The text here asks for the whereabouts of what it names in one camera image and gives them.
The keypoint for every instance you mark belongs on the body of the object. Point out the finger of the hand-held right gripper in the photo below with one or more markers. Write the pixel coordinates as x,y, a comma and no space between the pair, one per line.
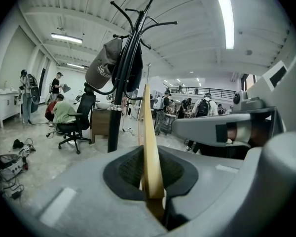
197,130

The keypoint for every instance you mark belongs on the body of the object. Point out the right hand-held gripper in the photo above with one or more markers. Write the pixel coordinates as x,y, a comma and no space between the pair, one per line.
277,76

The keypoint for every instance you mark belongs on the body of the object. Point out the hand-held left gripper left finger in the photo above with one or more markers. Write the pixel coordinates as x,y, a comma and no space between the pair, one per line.
76,181

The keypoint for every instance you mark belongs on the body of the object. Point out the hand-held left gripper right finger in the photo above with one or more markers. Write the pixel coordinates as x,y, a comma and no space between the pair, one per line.
217,181

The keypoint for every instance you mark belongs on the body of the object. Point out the wooden chopsticks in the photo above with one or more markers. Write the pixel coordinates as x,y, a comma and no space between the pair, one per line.
151,157

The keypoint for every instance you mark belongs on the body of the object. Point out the black balcony railing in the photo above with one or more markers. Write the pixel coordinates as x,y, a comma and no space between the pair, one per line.
204,91

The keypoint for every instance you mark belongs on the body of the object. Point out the small grey device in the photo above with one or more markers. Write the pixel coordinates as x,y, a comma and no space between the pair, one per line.
27,149

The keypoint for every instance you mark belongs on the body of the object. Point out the brown wooden desk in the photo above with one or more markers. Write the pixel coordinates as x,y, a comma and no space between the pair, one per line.
99,125

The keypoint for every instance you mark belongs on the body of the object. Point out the black power adapter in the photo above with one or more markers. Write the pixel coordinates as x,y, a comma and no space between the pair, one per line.
16,194

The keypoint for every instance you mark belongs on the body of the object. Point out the black coat rack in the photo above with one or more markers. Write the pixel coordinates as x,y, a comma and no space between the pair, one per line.
114,132

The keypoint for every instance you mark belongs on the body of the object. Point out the black office chair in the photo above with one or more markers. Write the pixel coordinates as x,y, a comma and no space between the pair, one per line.
79,117

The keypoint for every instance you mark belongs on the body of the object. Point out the open grey equipment case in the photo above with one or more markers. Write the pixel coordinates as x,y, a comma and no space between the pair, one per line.
11,165

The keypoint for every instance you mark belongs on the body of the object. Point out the black cloth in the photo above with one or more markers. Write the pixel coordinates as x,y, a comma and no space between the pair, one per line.
17,144

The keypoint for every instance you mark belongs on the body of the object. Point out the long ceiling light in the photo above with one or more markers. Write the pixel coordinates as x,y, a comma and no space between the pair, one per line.
66,38
226,21
75,66

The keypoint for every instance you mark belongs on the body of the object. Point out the white basin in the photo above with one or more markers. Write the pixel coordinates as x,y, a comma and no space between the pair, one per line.
103,105

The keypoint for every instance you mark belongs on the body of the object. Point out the black hat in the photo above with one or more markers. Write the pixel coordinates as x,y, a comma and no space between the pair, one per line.
133,68

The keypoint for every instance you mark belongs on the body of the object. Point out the large black oval shell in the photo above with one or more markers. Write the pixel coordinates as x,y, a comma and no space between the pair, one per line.
35,99

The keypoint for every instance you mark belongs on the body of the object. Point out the white cabinet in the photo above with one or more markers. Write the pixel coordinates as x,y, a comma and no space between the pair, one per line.
3,105

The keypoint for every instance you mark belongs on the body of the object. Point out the grey baseball cap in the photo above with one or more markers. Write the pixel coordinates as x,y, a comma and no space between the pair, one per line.
102,65

